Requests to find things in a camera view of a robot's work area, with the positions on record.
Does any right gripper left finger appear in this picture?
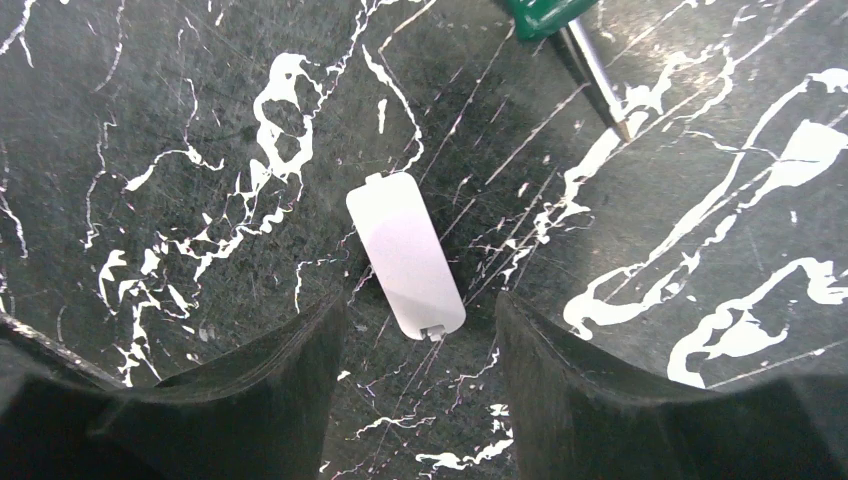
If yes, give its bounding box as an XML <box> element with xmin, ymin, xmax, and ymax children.
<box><xmin>1</xmin><ymin>295</ymin><xmax>348</xmax><ymax>479</ymax></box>

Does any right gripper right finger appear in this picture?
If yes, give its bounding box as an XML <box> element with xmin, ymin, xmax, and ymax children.
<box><xmin>495</xmin><ymin>292</ymin><xmax>847</xmax><ymax>479</ymax></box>

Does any white battery cover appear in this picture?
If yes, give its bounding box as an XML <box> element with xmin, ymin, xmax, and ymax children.
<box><xmin>346</xmin><ymin>172</ymin><xmax>466</xmax><ymax>342</ymax></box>

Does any green handle screwdriver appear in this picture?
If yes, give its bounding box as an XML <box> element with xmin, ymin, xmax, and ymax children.
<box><xmin>498</xmin><ymin>0</ymin><xmax>632</xmax><ymax>142</ymax></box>

